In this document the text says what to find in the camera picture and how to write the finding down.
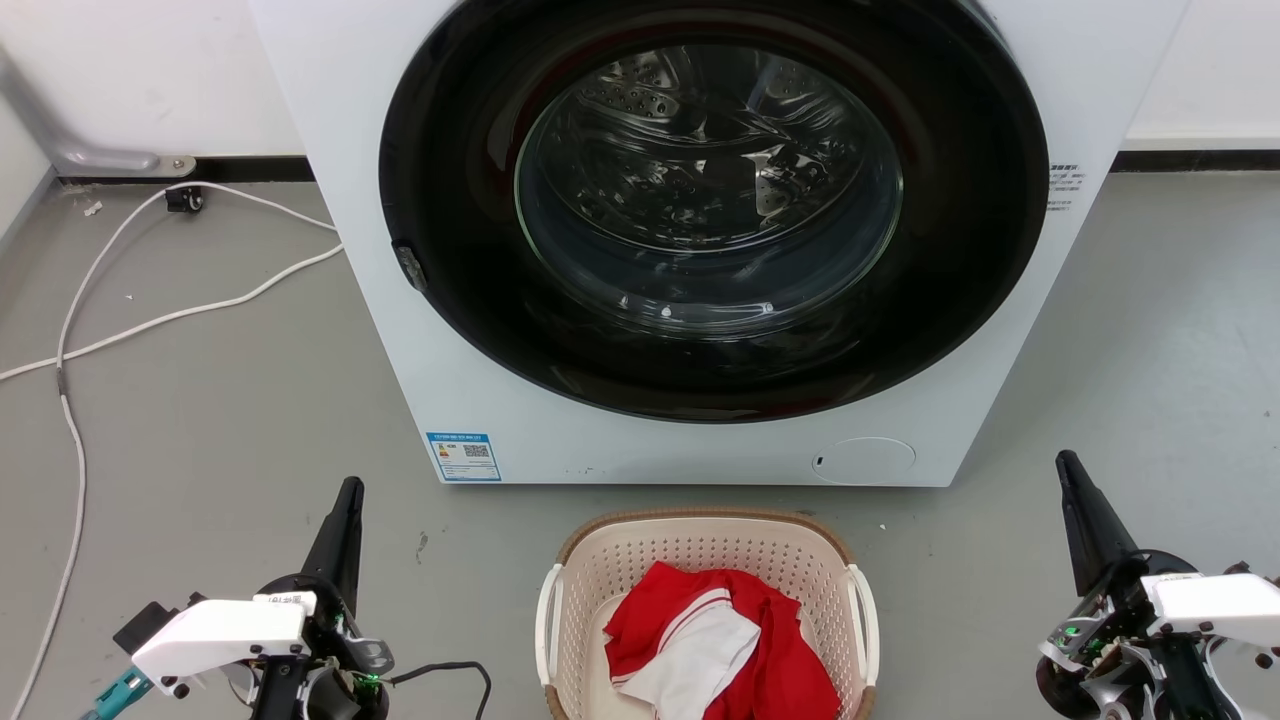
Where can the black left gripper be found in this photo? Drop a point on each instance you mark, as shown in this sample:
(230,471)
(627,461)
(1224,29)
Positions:
(340,650)

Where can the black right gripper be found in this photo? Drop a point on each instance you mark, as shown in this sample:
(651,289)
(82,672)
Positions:
(1110,640)

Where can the beige plastic laundry basket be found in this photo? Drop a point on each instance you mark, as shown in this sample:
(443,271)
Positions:
(690,550)

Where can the blue energy label sticker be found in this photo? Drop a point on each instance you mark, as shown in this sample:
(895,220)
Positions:
(463,456)

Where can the round white filter cover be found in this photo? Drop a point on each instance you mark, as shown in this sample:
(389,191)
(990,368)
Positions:
(865,461)

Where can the black round washer door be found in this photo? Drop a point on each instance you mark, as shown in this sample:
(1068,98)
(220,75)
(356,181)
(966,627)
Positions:
(460,230)

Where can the small text sticker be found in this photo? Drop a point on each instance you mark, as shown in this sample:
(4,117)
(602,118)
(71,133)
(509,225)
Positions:
(1062,187)

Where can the red and white garment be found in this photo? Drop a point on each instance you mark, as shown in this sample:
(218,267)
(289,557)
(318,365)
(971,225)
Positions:
(760,620)

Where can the white front-load washing machine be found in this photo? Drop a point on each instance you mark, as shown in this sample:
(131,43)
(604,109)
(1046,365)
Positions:
(330,110)

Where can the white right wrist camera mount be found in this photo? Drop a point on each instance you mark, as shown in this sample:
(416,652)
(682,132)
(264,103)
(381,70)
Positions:
(1215,603)

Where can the grey wall pipe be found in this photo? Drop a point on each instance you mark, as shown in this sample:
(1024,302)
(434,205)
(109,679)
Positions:
(60,145)

